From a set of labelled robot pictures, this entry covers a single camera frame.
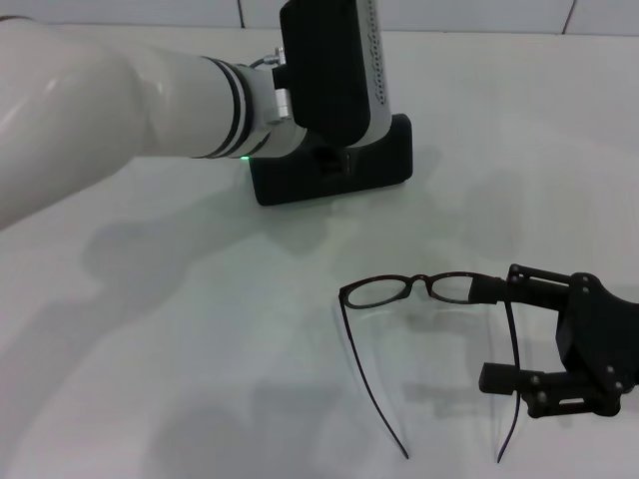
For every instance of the black glasses case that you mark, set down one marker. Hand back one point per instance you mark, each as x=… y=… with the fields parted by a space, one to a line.
x=379 y=164

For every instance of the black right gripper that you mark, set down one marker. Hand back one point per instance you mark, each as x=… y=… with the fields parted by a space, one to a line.
x=599 y=339

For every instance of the black glasses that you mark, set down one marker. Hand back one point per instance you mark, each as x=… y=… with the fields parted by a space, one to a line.
x=419 y=279

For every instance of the left wrist camera mount bracket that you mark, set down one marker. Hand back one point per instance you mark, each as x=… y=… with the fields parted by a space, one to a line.
x=283 y=100

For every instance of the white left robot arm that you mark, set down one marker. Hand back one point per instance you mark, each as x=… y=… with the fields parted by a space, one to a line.
x=100 y=100

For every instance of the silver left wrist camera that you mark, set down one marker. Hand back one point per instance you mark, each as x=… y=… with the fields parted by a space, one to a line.
x=329 y=75

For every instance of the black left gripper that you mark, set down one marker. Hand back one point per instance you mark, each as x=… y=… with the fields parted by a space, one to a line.
x=329 y=160

